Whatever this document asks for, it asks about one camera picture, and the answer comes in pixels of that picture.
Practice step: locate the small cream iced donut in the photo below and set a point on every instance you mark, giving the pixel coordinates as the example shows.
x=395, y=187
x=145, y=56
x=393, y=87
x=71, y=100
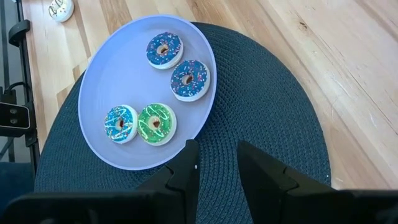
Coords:
x=61, y=9

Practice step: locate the small purple sprinkled donut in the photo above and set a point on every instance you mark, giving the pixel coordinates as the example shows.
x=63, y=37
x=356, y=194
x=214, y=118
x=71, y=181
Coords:
x=154, y=42
x=199, y=73

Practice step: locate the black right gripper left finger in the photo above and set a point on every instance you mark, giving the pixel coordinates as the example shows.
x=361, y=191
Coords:
x=183, y=180

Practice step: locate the small teal iced donut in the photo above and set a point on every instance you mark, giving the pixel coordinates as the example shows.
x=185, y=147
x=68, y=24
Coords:
x=112, y=130

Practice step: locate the dark round woven placemat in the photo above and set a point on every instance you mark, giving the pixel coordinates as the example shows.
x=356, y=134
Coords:
x=264, y=109

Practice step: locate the lilac round plate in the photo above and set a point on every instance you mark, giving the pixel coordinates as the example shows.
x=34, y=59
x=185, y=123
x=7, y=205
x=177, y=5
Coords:
x=118, y=77

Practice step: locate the black box with screws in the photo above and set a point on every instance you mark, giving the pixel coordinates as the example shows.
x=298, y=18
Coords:
x=14, y=124

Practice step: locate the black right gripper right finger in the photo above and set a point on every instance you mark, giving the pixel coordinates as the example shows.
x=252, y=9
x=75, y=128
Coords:
x=264, y=180

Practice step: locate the small green iced donut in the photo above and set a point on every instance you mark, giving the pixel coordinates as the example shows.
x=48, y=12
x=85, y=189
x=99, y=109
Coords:
x=164, y=132

